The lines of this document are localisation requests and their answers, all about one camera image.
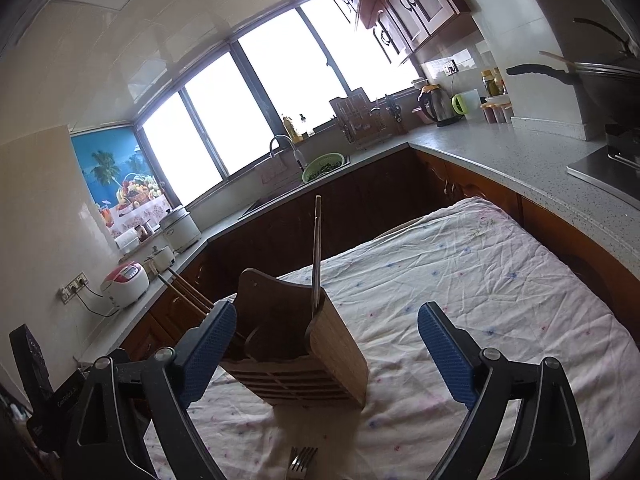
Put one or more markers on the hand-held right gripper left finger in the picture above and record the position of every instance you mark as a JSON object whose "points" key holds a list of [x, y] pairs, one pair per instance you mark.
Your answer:
{"points": [[210, 350]]}

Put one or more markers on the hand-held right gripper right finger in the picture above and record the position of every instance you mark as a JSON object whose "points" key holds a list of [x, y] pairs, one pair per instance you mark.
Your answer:
{"points": [[445, 355]]}

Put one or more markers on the wooden utensil holder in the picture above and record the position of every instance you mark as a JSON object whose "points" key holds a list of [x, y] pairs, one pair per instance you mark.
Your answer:
{"points": [[340, 355]]}

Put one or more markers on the silver metal fork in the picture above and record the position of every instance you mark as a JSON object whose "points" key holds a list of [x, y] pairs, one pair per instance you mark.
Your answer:
{"points": [[300, 465]]}

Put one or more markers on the white speckled tablecloth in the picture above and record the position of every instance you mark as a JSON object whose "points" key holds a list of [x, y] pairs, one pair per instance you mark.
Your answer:
{"points": [[450, 270]]}

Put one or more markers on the small white pot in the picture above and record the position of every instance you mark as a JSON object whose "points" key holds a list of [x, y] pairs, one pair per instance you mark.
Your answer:
{"points": [[162, 259]]}

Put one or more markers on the red and white rice cooker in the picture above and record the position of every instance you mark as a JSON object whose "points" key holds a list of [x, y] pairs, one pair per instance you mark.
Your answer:
{"points": [[125, 282]]}

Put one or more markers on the large white cooker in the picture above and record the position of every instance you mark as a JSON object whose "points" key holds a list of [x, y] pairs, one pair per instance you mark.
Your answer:
{"points": [[181, 230]]}

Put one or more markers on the paper towel roll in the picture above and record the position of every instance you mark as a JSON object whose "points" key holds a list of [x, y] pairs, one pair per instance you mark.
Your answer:
{"points": [[126, 241]]}

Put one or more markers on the wooden base cabinets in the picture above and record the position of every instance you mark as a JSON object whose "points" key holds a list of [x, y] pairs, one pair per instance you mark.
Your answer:
{"points": [[360, 200]]}

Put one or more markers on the grey kitchen countertop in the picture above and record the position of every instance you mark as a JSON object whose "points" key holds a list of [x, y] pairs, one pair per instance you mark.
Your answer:
{"points": [[500, 150]]}

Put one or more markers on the chrome kitchen faucet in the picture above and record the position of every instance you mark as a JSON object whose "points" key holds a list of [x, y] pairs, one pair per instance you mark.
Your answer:
{"points": [[300, 157]]}

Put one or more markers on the green colander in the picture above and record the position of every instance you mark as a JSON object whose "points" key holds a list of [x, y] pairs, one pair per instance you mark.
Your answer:
{"points": [[322, 167]]}

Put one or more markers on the yellow bottle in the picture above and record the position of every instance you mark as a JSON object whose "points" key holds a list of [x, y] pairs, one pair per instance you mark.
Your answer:
{"points": [[289, 130]]}

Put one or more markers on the gas stove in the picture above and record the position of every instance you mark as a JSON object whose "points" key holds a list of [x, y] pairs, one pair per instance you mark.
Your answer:
{"points": [[600, 170]]}

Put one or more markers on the row of spice jars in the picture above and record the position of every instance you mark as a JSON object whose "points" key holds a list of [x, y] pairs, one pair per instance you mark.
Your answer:
{"points": [[495, 114]]}

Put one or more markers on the steel electric kettle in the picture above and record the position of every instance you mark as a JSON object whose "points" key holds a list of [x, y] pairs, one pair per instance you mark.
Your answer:
{"points": [[440, 107]]}

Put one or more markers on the dark kitchen tool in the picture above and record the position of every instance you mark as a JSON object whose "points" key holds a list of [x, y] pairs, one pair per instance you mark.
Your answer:
{"points": [[395, 112]]}

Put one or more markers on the wooden knife block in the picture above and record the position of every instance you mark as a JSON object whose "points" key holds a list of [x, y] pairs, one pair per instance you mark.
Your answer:
{"points": [[350, 107]]}

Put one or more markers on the green lidded bottle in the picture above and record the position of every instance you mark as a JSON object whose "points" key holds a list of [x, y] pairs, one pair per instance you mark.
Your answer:
{"points": [[490, 85]]}

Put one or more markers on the large kitchen window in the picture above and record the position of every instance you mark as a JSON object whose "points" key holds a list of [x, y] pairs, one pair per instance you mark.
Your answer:
{"points": [[280, 75]]}

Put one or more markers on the black wok with lid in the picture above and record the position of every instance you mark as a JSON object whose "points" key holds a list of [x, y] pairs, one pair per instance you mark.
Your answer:
{"points": [[610, 90]]}

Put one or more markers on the wooden spatula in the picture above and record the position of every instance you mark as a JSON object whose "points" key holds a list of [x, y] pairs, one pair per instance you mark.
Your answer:
{"points": [[555, 58]]}

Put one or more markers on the white wall socket strip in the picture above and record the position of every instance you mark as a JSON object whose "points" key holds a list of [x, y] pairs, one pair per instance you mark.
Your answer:
{"points": [[74, 286]]}

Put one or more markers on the tropical beach wall poster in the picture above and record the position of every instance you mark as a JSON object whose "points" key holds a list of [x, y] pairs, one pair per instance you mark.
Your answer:
{"points": [[105, 170]]}

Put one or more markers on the small wall socket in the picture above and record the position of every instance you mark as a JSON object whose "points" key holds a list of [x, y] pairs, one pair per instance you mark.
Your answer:
{"points": [[451, 68]]}

